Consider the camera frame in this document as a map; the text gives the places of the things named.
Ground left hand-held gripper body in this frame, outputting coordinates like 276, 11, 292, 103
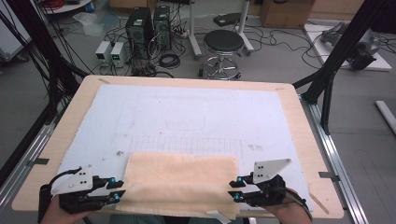
49, 165, 107, 216

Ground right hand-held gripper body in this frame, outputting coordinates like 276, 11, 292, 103
247, 158, 292, 208

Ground cream terry towel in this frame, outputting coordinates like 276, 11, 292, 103
115, 151, 242, 224

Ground person's left hand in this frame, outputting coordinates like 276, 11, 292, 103
39, 196, 92, 224

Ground thin wooden strip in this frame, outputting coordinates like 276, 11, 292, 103
307, 191, 331, 216

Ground black table clamp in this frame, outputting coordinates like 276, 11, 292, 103
26, 157, 50, 168
318, 170, 341, 183

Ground white grid mat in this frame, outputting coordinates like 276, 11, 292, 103
45, 83, 315, 215

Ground white power supply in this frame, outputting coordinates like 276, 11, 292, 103
109, 41, 131, 68
94, 40, 112, 65

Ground white tube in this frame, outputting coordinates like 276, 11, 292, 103
375, 100, 396, 136

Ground black round stool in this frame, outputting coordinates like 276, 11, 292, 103
199, 29, 246, 81

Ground white desk leg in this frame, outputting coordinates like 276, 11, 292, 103
186, 0, 204, 59
235, 0, 256, 54

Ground large black computer tower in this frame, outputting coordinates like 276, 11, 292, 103
125, 7, 155, 62

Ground clear plastic bag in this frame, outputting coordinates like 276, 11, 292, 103
73, 11, 121, 37

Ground slim black computer tower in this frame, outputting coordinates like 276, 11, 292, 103
153, 5, 173, 51

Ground black flat device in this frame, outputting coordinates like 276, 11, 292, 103
213, 12, 243, 28

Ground white platform board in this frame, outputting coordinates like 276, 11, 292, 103
303, 22, 393, 72

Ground cardboard box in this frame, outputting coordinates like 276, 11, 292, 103
260, 0, 317, 30

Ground white panel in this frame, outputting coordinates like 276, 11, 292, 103
0, 0, 33, 62

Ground round white table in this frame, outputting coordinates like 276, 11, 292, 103
36, 0, 94, 15

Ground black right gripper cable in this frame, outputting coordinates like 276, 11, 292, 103
285, 188, 314, 222

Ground aluminium rail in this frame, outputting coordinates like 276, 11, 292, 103
0, 123, 56, 210
299, 94, 370, 224

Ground coiled black cable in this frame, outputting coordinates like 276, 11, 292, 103
158, 52, 182, 70

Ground black floor cables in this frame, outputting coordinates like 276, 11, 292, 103
247, 23, 325, 70

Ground black metal frame with cables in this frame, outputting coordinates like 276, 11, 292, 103
0, 0, 90, 126

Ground black metal frame post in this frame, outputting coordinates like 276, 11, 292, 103
292, 0, 396, 135

